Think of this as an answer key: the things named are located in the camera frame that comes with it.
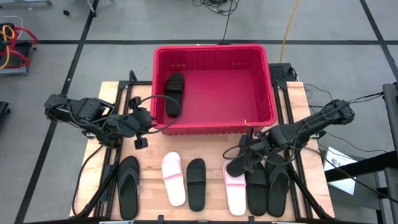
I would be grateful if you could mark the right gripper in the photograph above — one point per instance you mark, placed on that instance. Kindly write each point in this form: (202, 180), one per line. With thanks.
(260, 145)

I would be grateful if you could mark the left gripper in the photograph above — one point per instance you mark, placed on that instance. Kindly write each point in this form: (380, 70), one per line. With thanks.
(140, 123)

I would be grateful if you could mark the black slide sandal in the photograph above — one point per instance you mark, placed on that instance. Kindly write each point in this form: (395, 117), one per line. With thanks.
(256, 199)
(174, 99)
(196, 196)
(236, 166)

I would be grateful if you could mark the pink slide sandal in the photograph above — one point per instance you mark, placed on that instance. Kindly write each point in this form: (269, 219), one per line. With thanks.
(174, 189)
(235, 199)

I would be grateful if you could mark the black flip-flop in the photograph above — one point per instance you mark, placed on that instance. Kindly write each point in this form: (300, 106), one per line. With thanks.
(128, 199)
(277, 199)

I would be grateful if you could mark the red plastic bin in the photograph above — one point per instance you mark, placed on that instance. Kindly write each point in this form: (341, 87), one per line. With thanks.
(217, 93)

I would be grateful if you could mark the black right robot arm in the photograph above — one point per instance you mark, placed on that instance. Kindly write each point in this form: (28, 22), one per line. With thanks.
(311, 124)

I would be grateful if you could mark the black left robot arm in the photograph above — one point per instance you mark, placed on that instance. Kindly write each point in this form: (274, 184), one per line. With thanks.
(87, 109)

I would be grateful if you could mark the small black clamp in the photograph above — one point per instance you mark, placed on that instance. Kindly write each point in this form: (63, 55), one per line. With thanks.
(160, 218)
(251, 219)

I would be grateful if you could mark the black vented box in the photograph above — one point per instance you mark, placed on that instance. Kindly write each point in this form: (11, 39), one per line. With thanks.
(280, 73)

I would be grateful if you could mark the white paper sheet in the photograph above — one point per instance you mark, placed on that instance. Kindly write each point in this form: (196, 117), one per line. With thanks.
(337, 160)

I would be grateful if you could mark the black beam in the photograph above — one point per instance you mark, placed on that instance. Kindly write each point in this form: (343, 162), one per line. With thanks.
(367, 166)

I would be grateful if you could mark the black stand leg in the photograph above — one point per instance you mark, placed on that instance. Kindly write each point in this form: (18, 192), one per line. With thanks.
(92, 11)

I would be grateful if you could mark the small black disc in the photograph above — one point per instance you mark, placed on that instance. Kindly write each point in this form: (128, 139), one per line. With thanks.
(66, 12)

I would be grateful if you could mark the black caster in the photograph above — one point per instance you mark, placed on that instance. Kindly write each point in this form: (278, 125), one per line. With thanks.
(3, 107)

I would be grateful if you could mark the grey metal stand foot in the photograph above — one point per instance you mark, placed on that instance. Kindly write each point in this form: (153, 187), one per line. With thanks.
(31, 2)

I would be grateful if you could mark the black aluminium frame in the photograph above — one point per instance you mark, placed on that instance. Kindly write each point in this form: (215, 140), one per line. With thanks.
(312, 199)
(110, 186)

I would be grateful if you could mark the red frame cart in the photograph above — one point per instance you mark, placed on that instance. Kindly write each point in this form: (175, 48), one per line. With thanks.
(14, 71)

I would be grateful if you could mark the grey post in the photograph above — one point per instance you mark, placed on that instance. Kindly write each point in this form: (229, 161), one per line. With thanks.
(391, 124)

